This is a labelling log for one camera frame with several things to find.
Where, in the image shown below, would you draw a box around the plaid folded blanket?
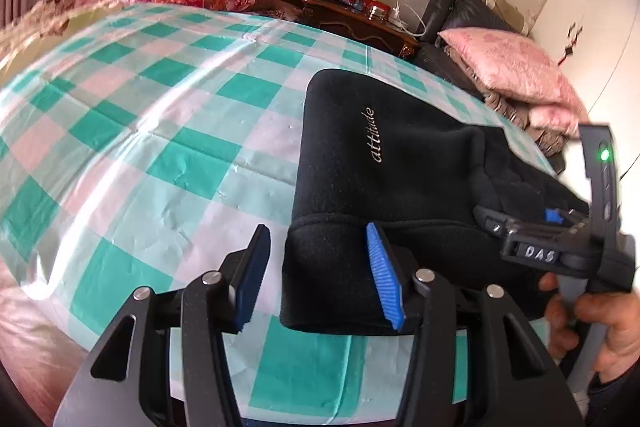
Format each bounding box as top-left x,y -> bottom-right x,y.
444,46 -> 568,158

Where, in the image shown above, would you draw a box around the black leather armchair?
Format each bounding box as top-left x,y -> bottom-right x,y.
411,0 -> 515,102

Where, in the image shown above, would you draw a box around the pink pillow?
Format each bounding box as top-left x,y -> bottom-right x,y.
528,74 -> 590,139
438,27 -> 584,112

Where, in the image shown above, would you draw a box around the black fleece pants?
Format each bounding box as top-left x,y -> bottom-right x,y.
280,69 -> 588,336

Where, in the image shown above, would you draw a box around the wooden nightstand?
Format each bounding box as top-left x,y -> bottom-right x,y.
302,0 -> 420,60

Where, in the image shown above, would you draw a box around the right hand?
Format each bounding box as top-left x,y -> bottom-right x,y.
544,291 -> 639,392

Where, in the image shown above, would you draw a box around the green white checkered sheet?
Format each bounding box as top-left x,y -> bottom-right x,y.
0,1 -> 561,420

